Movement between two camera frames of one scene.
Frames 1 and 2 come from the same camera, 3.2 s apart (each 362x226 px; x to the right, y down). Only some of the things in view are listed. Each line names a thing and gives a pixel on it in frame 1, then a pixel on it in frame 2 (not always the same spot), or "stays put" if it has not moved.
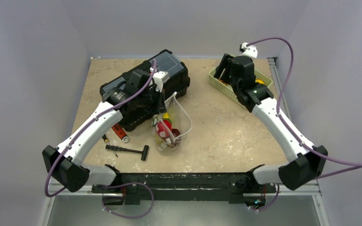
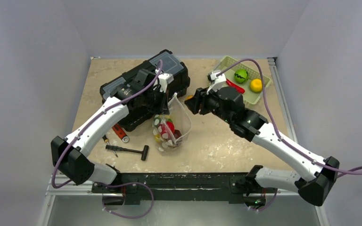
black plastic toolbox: (171, 77) stays put
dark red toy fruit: (176, 133) stays put
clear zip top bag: (169, 127) stays put
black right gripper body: (228, 67) to (201, 101)
